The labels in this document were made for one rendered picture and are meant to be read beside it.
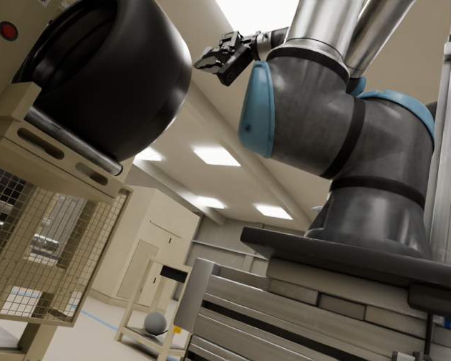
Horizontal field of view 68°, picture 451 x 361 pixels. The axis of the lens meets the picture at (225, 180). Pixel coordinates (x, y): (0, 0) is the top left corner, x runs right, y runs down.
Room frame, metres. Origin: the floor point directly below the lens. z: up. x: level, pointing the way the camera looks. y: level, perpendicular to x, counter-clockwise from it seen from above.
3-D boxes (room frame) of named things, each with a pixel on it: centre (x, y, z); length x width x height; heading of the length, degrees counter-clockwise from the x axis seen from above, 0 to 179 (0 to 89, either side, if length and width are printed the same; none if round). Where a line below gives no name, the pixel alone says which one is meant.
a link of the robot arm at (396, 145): (0.41, -0.19, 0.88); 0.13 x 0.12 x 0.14; 92
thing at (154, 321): (3.37, 0.13, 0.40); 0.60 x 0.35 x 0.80; 52
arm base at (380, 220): (0.41, -0.19, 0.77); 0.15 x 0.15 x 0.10
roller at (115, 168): (0.92, 0.44, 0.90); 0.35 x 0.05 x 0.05; 145
